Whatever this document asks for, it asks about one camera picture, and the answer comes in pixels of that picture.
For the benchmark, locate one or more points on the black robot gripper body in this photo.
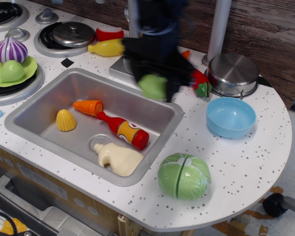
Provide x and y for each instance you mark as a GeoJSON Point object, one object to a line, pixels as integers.
{"type": "Point", "coordinates": [162, 54]}

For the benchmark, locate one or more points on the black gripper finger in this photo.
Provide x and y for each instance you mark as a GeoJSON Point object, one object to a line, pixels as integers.
{"type": "Point", "coordinates": [172, 86]}
{"type": "Point", "coordinates": [139, 67]}

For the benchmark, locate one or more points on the green toy broccoli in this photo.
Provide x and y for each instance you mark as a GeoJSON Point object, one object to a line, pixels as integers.
{"type": "Point", "coordinates": [153, 86]}

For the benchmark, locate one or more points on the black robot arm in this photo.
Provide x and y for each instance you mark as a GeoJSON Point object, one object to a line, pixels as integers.
{"type": "Point", "coordinates": [159, 16]}

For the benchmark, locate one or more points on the light blue plastic bowl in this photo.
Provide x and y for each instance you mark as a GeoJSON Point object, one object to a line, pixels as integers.
{"type": "Point", "coordinates": [230, 117]}

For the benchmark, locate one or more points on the red toy chili pepper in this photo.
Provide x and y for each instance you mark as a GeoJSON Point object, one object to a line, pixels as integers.
{"type": "Point", "coordinates": [200, 84]}

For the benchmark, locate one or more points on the yellow toy mustard bottle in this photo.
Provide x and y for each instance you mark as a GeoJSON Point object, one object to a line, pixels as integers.
{"type": "Point", "coordinates": [108, 48]}

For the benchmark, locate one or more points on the orange toy carrot with leaves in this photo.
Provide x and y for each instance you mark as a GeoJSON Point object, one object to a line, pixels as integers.
{"type": "Point", "coordinates": [186, 54]}

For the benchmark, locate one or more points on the silver toy faucet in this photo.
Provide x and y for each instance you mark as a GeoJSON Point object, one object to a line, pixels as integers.
{"type": "Point", "coordinates": [121, 69]}

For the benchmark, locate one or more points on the small steel pot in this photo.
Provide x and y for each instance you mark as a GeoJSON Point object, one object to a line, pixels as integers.
{"type": "Point", "coordinates": [232, 75]}

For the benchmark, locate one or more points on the orange toy carrot piece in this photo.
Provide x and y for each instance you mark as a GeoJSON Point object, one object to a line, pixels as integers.
{"type": "Point", "coordinates": [89, 107]}

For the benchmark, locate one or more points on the red toy ketchup bottle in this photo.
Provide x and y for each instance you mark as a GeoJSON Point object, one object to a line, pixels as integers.
{"type": "Point", "coordinates": [126, 131]}

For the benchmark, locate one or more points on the silver toy sink basin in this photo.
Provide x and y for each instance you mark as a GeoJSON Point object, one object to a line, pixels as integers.
{"type": "Point", "coordinates": [35, 120]}

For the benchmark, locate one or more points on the grey metal pole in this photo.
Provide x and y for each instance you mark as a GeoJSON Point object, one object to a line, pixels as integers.
{"type": "Point", "coordinates": [218, 31]}

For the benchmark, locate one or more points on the steel pot lid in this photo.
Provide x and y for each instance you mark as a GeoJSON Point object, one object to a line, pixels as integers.
{"type": "Point", "coordinates": [73, 34]}

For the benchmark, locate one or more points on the yellow toy corn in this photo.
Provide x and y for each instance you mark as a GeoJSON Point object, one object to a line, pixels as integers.
{"type": "Point", "coordinates": [65, 121]}

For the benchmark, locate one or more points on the cream toy bottle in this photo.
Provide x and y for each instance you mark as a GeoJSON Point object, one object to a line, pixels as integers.
{"type": "Point", "coordinates": [123, 161]}

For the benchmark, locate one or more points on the green toy cabbage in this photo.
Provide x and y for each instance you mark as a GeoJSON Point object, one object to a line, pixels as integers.
{"type": "Point", "coordinates": [184, 176]}

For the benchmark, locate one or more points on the black stove burner middle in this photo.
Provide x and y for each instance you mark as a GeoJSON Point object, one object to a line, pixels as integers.
{"type": "Point", "coordinates": [46, 46]}

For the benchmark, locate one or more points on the black stove burner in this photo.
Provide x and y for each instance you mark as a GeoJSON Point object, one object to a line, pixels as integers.
{"type": "Point", "coordinates": [46, 46]}
{"type": "Point", "coordinates": [12, 15]}
{"type": "Point", "coordinates": [25, 93]}

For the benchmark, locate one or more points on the grey stove knob rear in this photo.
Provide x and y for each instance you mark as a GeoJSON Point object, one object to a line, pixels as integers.
{"type": "Point", "coordinates": [46, 17]}

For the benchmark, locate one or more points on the grey stove knob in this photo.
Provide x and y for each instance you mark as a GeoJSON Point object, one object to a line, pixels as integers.
{"type": "Point", "coordinates": [46, 17]}
{"type": "Point", "coordinates": [19, 34]}

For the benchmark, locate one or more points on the green toy lettuce leaf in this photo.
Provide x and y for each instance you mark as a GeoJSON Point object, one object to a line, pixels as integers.
{"type": "Point", "coordinates": [29, 65]}

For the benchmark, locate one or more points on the grey stove knob front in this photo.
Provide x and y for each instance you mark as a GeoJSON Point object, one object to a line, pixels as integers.
{"type": "Point", "coordinates": [19, 34]}

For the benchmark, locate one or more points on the light green toy pear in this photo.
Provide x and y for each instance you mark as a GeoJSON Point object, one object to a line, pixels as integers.
{"type": "Point", "coordinates": [11, 71]}

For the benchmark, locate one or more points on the purple toy onion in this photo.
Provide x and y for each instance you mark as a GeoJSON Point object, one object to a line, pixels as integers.
{"type": "Point", "coordinates": [11, 49]}

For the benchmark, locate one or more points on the black stove burner front left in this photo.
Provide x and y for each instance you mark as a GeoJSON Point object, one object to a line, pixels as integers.
{"type": "Point", "coordinates": [25, 93]}

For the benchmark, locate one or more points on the black stove burner rear left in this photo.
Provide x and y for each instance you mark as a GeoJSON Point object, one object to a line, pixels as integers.
{"type": "Point", "coordinates": [12, 15]}

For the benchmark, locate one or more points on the black caster wheel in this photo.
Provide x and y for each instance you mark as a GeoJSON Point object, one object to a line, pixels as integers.
{"type": "Point", "coordinates": [272, 205]}

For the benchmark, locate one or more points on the yellow toy in lower corner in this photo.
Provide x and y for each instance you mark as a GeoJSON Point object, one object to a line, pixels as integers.
{"type": "Point", "coordinates": [7, 228]}

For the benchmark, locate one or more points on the grey oven door handle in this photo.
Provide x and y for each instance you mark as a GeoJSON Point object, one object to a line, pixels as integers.
{"type": "Point", "coordinates": [27, 207]}

